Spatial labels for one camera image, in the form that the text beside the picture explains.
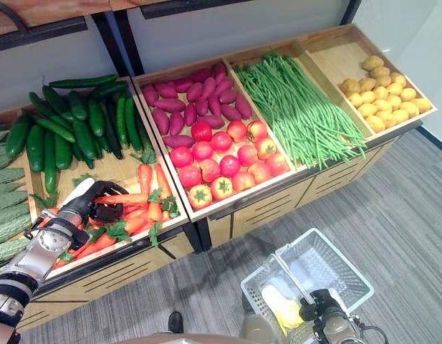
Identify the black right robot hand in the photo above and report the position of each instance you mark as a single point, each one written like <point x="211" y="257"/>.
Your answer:
<point x="322" y="304"/>

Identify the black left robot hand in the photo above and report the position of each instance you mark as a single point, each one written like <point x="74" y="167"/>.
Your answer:
<point x="81" y="193"/>

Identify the white plastic shopping basket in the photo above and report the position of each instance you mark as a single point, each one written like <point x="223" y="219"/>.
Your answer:
<point x="324" y="265"/>

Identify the orange carrot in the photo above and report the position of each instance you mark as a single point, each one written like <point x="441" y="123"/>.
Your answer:
<point x="145" y="177"/>
<point x="134" y="225"/>
<point x="99" y="245"/>
<point x="162" y="181"/>
<point x="131" y="199"/>
<point x="59" y="264"/>
<point x="78" y="249"/>
<point x="155" y="212"/>
<point x="135" y="213"/>

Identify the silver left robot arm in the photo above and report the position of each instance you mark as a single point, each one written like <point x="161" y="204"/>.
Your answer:
<point x="45" y="243"/>

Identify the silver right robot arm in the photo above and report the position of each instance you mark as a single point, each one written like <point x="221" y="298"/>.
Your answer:
<point x="335" y="329"/>

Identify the wooden cucumber and carrot crate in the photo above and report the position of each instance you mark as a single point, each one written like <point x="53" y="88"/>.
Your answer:
<point x="109" y="172"/>

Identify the green cucumber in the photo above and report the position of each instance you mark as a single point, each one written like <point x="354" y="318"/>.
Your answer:
<point x="84" y="81"/>
<point x="122" y="122"/>
<point x="112" y="138"/>
<point x="54" y="128"/>
<point x="96" y="116"/>
<point x="104" y="144"/>
<point x="63" y="152"/>
<point x="109" y="89"/>
<point x="50" y="161"/>
<point x="144" y="138"/>
<point x="35" y="148"/>
<point x="18" y="136"/>
<point x="78" y="105"/>
<point x="84" y="139"/>
<point x="56" y="100"/>
<point x="81" y="155"/>
<point x="132" y="122"/>
<point x="41" y="104"/>

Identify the yellow corn cob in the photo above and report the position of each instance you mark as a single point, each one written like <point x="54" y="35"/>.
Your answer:
<point x="279" y="302"/>

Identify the red tomato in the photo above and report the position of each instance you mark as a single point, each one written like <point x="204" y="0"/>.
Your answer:
<point x="181" y="156"/>
<point x="210" y="170"/>
<point x="278" y="164"/>
<point x="202" y="150"/>
<point x="243" y="181"/>
<point x="221" y="142"/>
<point x="237" y="130"/>
<point x="230" y="166"/>
<point x="190" y="176"/>
<point x="258" y="129"/>
<point x="260" y="172"/>
<point x="201" y="131"/>
<point x="265" y="148"/>
<point x="221" y="188"/>
<point x="200" y="197"/>
<point x="248" y="155"/>

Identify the purple sweet potato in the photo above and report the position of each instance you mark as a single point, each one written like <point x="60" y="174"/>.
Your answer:
<point x="201" y="106"/>
<point x="210" y="121"/>
<point x="169" y="105"/>
<point x="224" y="86"/>
<point x="228" y="96"/>
<point x="219" y="72"/>
<point x="243" y="106"/>
<point x="165" y="90"/>
<point x="230" y="112"/>
<point x="190" y="114"/>
<point x="201" y="75"/>
<point x="183" y="85"/>
<point x="150" y="95"/>
<point x="160" y="121"/>
<point x="214" y="105"/>
<point x="176" y="123"/>
<point x="178" y="141"/>
<point x="194" y="92"/>
<point x="208" y="87"/>

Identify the wooden bitter gourd crate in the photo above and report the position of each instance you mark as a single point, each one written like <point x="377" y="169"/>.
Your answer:
<point x="5" y="116"/>

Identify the wooden tomato and sweet potato crate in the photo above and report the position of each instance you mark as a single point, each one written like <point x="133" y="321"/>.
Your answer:
<point x="263" y="187"/>

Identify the dark robot foot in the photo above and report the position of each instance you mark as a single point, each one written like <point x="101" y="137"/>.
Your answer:
<point x="176" y="321"/>

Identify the black baseboard strip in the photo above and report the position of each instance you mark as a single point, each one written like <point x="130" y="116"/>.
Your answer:
<point x="435" y="141"/>

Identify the pile of long green beans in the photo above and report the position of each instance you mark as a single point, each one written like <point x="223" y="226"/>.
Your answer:
<point x="299" y="107"/>

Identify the wooden green bean crate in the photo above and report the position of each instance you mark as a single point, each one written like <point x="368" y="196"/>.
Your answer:
<point x="242" y="59"/>

